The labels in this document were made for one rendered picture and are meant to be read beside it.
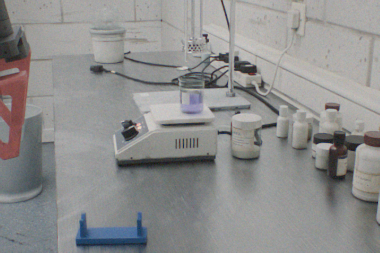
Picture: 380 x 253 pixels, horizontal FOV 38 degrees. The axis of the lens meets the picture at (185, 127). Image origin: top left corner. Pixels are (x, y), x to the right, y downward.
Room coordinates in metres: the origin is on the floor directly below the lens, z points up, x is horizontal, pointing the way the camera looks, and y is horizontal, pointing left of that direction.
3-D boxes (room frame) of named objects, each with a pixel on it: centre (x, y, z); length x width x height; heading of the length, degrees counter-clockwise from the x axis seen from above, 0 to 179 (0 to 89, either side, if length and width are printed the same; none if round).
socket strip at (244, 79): (1.85, -0.16, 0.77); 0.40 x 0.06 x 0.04; 13
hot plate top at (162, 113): (1.07, 0.01, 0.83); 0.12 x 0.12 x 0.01; 9
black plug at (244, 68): (1.70, -0.19, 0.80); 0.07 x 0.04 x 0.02; 103
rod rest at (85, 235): (0.70, 0.11, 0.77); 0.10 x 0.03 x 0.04; 92
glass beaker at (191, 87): (1.06, -0.01, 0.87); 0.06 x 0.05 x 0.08; 178
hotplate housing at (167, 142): (1.07, 0.04, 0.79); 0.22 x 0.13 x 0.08; 99
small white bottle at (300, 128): (1.10, -0.24, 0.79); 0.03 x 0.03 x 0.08
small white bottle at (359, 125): (1.05, -0.35, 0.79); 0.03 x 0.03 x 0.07
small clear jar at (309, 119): (1.16, -0.26, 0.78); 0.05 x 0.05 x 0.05
